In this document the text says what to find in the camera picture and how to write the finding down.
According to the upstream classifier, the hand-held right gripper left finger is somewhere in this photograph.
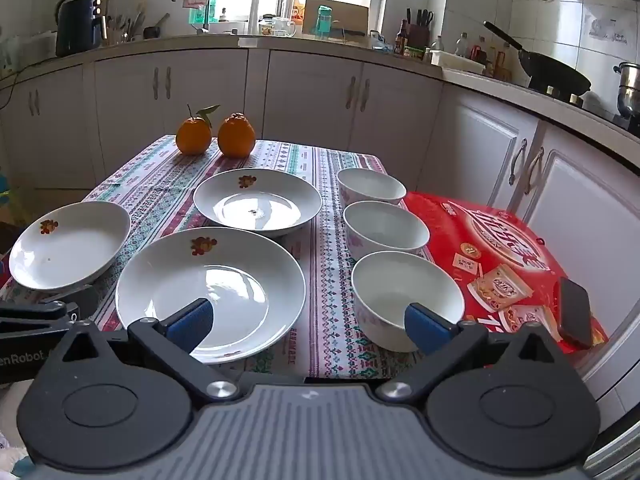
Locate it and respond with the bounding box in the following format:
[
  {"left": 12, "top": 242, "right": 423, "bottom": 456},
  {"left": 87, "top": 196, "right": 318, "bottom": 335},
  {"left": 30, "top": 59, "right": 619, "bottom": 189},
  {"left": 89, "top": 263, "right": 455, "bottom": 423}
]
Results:
[{"left": 50, "top": 298, "right": 238, "bottom": 402}]

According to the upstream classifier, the utensil holder with utensils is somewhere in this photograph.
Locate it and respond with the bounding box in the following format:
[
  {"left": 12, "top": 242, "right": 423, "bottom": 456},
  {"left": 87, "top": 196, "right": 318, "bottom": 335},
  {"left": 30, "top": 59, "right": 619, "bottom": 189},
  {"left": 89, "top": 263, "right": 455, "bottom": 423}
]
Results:
[{"left": 106, "top": 10, "right": 146, "bottom": 43}]

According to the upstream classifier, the white bowl with pink flowers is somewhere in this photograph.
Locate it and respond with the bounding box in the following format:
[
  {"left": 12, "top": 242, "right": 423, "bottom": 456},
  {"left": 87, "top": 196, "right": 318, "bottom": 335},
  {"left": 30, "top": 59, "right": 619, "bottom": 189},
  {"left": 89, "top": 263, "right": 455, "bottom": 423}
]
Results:
[
  {"left": 336, "top": 168, "right": 407, "bottom": 206},
  {"left": 351, "top": 251, "right": 466, "bottom": 353},
  {"left": 343, "top": 201, "right": 431, "bottom": 261}
]

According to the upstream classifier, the knife block with knives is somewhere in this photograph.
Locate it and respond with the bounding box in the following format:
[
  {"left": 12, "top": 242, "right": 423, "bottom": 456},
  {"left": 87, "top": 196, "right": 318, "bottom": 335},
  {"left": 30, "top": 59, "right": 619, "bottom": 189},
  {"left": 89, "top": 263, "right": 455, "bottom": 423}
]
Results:
[{"left": 406, "top": 8, "right": 435, "bottom": 48}]

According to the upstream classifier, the red printed package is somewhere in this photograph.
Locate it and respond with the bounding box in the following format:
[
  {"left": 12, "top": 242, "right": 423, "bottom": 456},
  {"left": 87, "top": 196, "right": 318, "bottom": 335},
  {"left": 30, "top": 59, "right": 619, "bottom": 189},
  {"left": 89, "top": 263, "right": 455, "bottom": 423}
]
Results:
[{"left": 402, "top": 191, "right": 609, "bottom": 356}]

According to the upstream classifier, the gas stove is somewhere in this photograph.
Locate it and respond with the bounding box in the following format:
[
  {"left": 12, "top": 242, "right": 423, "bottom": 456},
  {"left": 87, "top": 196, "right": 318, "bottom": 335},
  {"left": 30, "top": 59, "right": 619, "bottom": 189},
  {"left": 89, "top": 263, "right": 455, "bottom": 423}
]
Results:
[{"left": 530, "top": 85, "right": 640, "bottom": 133}]

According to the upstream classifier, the yellow oil bottle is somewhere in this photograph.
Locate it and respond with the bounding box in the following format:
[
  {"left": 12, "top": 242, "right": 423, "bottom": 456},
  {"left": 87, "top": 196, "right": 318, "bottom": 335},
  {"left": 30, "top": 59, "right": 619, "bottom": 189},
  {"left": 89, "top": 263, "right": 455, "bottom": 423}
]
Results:
[{"left": 492, "top": 42, "right": 513, "bottom": 81}]

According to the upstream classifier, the white plastic tray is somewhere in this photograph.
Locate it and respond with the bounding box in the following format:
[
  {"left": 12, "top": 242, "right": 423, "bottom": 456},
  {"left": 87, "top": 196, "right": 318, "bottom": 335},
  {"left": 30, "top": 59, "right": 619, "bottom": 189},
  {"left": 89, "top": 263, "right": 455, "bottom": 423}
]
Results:
[{"left": 430, "top": 50, "right": 486, "bottom": 74}]

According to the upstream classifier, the black smartphone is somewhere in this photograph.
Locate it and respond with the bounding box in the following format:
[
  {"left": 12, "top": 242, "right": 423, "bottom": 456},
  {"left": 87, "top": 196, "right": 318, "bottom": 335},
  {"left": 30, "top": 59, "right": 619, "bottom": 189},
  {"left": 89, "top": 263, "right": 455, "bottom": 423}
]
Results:
[{"left": 556, "top": 277, "right": 594, "bottom": 350}]

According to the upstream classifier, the steel pot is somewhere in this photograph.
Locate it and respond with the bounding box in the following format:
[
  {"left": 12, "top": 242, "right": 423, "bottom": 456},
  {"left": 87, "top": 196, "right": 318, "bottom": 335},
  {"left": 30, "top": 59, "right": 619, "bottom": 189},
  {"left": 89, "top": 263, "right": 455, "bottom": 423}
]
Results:
[{"left": 614, "top": 62, "right": 640, "bottom": 118}]

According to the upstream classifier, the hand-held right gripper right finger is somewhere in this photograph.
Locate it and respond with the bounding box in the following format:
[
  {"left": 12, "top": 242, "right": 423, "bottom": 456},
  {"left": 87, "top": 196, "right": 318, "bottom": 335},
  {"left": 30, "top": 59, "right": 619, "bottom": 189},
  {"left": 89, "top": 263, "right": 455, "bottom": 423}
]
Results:
[{"left": 376, "top": 302, "right": 563, "bottom": 402}]

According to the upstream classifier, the small black mortar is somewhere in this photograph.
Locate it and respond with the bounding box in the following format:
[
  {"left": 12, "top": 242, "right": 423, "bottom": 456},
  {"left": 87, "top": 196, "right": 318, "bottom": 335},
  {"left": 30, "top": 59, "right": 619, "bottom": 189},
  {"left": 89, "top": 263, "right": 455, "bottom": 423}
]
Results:
[{"left": 143, "top": 13, "right": 171, "bottom": 40}]

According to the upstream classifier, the kitchen countertop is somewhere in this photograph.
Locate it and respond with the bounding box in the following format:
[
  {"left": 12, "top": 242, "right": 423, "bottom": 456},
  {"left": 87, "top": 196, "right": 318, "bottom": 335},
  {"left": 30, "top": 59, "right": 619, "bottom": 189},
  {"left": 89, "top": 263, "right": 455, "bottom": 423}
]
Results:
[{"left": 0, "top": 32, "right": 640, "bottom": 141}]

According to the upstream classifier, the patterned tablecloth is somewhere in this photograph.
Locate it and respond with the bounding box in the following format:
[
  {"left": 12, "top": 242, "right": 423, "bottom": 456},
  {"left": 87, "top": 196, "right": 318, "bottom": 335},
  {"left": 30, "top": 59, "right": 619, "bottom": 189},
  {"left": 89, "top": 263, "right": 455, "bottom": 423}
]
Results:
[{"left": 0, "top": 134, "right": 436, "bottom": 381}]

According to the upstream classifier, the brown cardboard sheet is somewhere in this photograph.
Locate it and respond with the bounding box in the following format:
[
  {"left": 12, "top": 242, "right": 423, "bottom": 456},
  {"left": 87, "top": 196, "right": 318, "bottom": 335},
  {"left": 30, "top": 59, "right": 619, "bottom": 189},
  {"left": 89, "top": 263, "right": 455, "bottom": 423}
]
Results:
[{"left": 303, "top": 0, "right": 370, "bottom": 37}]

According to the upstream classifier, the white box appliance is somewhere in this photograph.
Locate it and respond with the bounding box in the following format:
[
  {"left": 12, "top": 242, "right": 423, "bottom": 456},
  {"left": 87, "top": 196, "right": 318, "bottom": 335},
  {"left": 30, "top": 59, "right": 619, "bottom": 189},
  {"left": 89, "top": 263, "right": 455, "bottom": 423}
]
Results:
[{"left": 20, "top": 30, "right": 57, "bottom": 61}]

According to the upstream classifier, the metal faucet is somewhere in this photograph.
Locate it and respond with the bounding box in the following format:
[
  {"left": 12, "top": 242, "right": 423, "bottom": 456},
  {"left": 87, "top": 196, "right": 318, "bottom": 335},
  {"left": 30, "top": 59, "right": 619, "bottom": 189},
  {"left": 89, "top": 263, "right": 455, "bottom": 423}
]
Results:
[{"left": 172, "top": 0, "right": 211, "bottom": 35}]

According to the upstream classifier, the orange with leafy stem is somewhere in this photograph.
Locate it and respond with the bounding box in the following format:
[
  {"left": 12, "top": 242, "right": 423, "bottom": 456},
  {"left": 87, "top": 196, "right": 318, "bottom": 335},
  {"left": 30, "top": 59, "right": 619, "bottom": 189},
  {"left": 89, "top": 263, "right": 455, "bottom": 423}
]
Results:
[{"left": 175, "top": 105, "right": 221, "bottom": 156}]

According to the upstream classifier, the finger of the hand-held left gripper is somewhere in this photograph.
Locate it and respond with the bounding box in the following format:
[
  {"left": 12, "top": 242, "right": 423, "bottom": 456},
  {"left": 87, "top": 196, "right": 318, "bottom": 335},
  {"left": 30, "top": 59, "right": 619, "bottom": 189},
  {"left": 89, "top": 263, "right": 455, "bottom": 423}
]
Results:
[{"left": 0, "top": 301, "right": 81, "bottom": 345}]

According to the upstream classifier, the white plate with fruit print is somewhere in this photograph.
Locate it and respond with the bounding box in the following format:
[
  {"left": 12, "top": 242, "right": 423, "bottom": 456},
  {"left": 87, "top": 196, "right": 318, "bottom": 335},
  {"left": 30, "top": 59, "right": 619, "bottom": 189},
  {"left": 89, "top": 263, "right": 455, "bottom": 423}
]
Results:
[
  {"left": 9, "top": 201, "right": 132, "bottom": 292},
  {"left": 193, "top": 169, "right": 322, "bottom": 238},
  {"left": 115, "top": 227, "right": 307, "bottom": 365}
]

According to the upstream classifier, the black wok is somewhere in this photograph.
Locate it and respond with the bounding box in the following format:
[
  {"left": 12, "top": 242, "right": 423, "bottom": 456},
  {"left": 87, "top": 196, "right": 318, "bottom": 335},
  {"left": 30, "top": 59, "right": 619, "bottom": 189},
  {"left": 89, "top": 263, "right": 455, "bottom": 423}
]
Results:
[{"left": 483, "top": 21, "right": 592, "bottom": 97}]

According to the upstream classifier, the green dish soap bottle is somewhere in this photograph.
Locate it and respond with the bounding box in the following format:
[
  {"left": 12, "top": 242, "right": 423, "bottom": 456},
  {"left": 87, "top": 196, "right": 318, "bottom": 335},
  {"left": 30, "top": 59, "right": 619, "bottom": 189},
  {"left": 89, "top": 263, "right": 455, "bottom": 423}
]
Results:
[{"left": 187, "top": 0, "right": 217, "bottom": 25}]

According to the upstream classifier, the dark blue air fryer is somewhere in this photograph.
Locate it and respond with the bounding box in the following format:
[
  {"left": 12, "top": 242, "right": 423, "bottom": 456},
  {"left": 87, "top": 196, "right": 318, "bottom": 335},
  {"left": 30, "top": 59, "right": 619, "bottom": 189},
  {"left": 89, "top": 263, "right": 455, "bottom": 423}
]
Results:
[{"left": 55, "top": 0, "right": 107, "bottom": 57}]

